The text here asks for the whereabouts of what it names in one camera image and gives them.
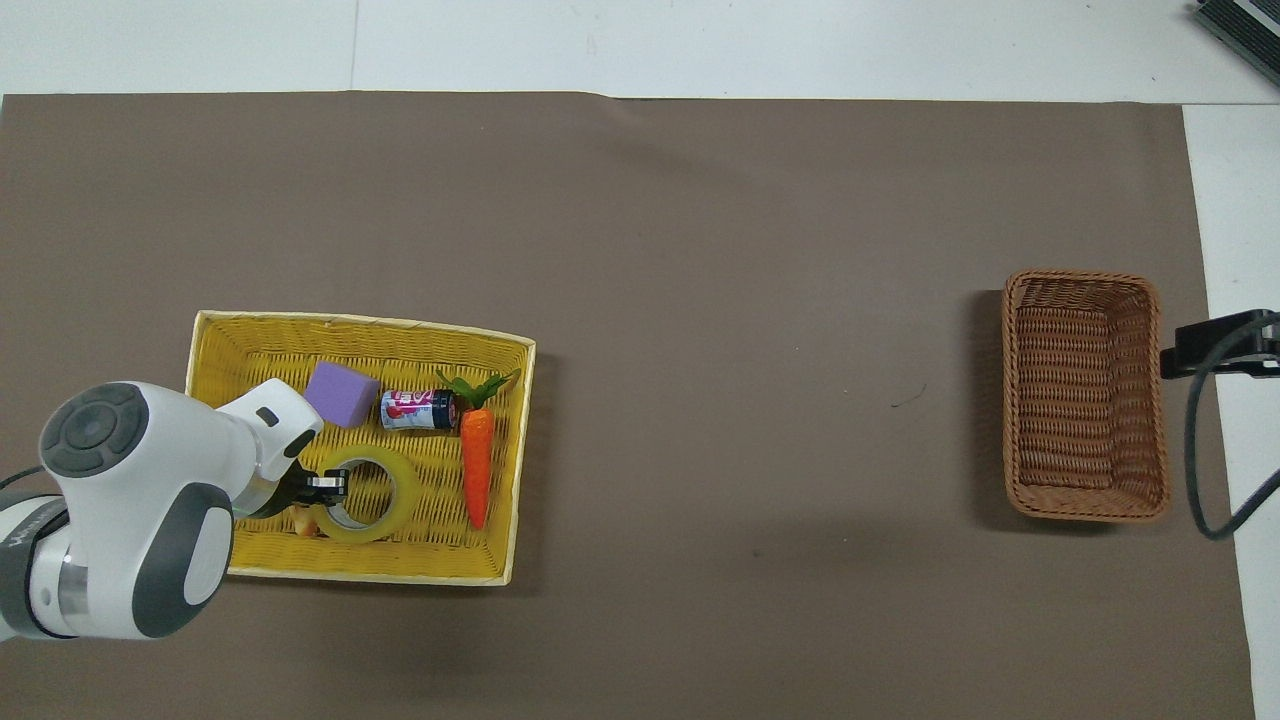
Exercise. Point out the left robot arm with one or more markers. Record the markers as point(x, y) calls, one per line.
point(120, 500)

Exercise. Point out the small can with pink label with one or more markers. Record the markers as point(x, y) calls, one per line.
point(412, 410)

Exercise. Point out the yellow clear tape roll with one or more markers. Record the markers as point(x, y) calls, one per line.
point(400, 495)

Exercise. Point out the orange toy carrot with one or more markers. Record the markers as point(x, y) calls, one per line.
point(477, 460)

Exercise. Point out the yellow wicker basket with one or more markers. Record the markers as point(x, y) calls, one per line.
point(430, 340)

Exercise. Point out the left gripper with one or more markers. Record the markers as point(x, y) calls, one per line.
point(288, 490)

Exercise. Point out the brown wicker basket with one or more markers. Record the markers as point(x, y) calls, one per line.
point(1085, 400)

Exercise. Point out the purple foam cube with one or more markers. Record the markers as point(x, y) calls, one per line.
point(343, 394)

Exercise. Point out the small orange toy piece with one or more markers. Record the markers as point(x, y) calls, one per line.
point(303, 522)

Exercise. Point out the black stand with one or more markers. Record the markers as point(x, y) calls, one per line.
point(1215, 345)

